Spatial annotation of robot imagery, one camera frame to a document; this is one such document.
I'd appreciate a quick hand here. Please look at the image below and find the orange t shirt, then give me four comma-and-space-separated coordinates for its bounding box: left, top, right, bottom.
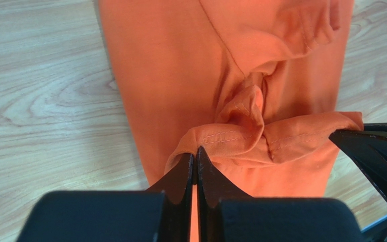
98, 0, 364, 242

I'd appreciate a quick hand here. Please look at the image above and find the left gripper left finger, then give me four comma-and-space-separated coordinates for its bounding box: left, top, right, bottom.
146, 153, 194, 241

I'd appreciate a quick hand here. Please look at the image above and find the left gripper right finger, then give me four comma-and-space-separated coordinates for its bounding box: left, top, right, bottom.
197, 146, 252, 241

